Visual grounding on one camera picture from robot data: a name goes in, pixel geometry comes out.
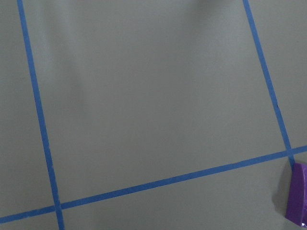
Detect purple block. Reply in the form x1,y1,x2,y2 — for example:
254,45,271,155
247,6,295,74
285,163,307,228

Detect blue tape grid lines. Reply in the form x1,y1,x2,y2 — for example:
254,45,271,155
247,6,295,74
0,0,307,224

